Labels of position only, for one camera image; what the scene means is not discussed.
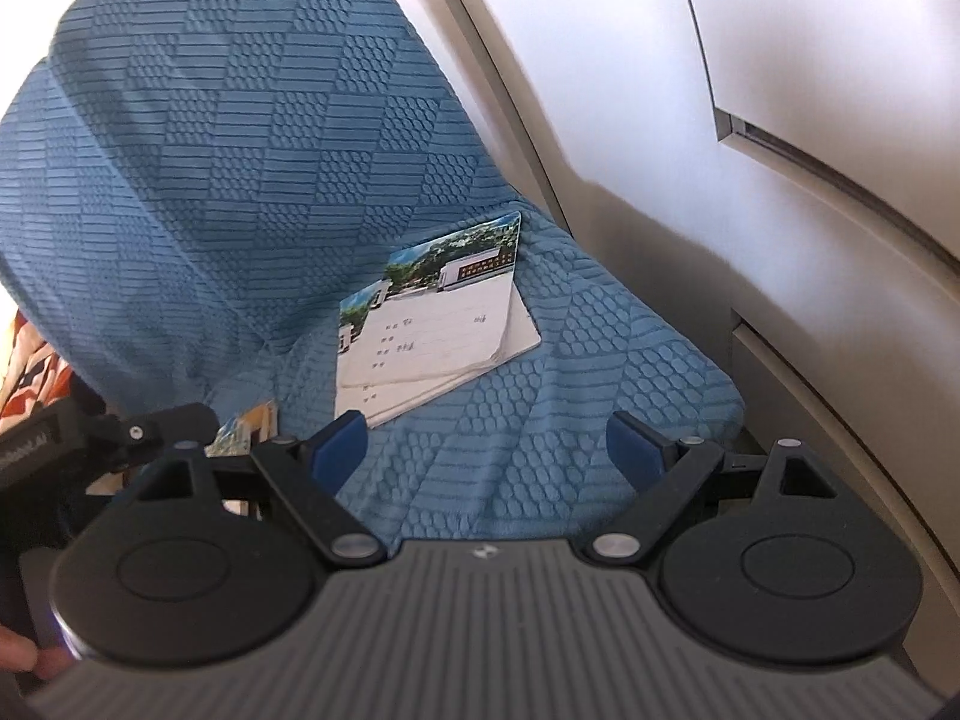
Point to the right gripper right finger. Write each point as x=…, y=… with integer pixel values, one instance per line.
x=667, y=476

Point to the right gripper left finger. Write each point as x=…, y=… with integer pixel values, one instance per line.
x=305, y=477

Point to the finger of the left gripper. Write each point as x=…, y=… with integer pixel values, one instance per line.
x=147, y=433

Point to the photo cover booklet front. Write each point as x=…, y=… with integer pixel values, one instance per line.
x=238, y=435

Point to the photo cover booklet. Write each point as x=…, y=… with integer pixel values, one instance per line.
x=238, y=435
x=443, y=305

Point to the photo cover booklet back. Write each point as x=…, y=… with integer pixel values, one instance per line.
x=443, y=305

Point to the white booklet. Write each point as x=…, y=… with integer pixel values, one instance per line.
x=380, y=402

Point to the person's left hand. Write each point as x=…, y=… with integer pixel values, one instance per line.
x=19, y=655

